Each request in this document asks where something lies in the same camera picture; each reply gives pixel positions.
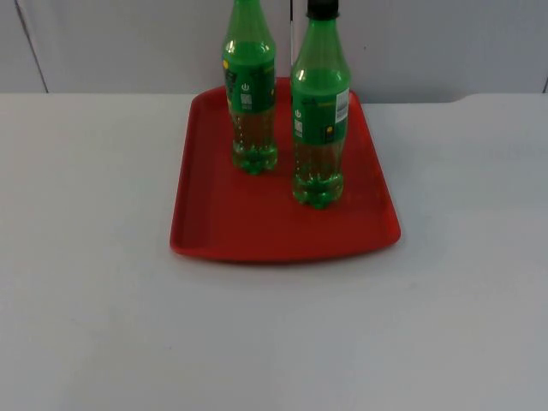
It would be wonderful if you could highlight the green plastic bottle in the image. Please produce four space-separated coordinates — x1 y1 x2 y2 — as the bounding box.
221 0 279 176
289 0 353 212

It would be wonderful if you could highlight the red plastic tray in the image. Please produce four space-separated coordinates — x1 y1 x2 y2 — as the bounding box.
169 76 402 267

